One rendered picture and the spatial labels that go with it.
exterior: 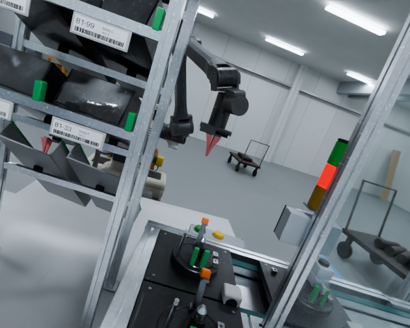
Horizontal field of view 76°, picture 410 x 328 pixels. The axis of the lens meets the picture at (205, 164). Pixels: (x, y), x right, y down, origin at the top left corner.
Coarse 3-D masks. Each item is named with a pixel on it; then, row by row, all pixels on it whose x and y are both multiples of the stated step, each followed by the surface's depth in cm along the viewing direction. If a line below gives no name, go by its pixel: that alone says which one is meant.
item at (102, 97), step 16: (80, 80) 48; (96, 80) 48; (64, 96) 47; (80, 96) 47; (96, 96) 47; (112, 96) 47; (128, 96) 47; (80, 112) 46; (96, 112) 46; (112, 112) 46; (128, 112) 48; (128, 144) 58; (144, 144) 62
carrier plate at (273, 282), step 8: (264, 264) 85; (272, 264) 87; (264, 272) 81; (280, 272) 84; (264, 280) 77; (272, 280) 78; (280, 280) 79; (264, 288) 76; (272, 288) 74; (272, 296) 71
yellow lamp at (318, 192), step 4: (316, 184) 57; (316, 188) 55; (320, 188) 54; (312, 192) 56; (316, 192) 55; (320, 192) 54; (324, 192) 54; (312, 196) 56; (316, 196) 55; (320, 196) 54; (308, 200) 57; (312, 200) 55; (316, 200) 55; (320, 200) 54; (308, 204) 56; (312, 204) 55; (316, 204) 54; (312, 208) 55; (316, 208) 54
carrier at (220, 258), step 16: (160, 240) 78; (176, 240) 81; (192, 240) 84; (160, 256) 71; (176, 256) 69; (192, 256) 68; (208, 256) 75; (224, 256) 81; (160, 272) 65; (176, 272) 67; (192, 272) 66; (224, 272) 74; (176, 288) 62; (192, 288) 63; (208, 288) 65; (224, 288) 64
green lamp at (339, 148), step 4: (336, 144) 53; (340, 144) 52; (344, 144) 52; (336, 148) 53; (340, 148) 52; (344, 148) 52; (332, 152) 54; (336, 152) 53; (340, 152) 52; (332, 156) 53; (336, 156) 52; (340, 156) 52; (328, 160) 54; (332, 160) 53; (336, 160) 52; (332, 164) 53; (336, 164) 52
